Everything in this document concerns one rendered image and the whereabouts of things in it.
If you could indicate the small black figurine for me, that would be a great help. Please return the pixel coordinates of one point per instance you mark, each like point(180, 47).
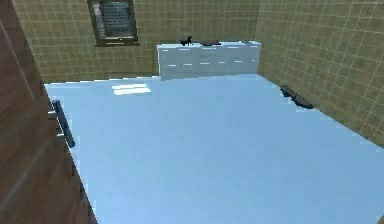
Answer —
point(186, 41)

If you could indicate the brown wooden room door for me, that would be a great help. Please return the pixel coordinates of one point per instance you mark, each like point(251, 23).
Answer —
point(23, 133)

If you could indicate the dark flat floor object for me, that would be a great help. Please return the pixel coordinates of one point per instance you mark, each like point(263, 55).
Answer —
point(296, 97)

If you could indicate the white chest of drawers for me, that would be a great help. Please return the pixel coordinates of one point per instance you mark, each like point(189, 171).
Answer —
point(208, 61)

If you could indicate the dark framed window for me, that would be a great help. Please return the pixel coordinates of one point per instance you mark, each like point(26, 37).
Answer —
point(115, 20)

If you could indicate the flat dark tray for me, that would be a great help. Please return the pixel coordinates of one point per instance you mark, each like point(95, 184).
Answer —
point(210, 43)

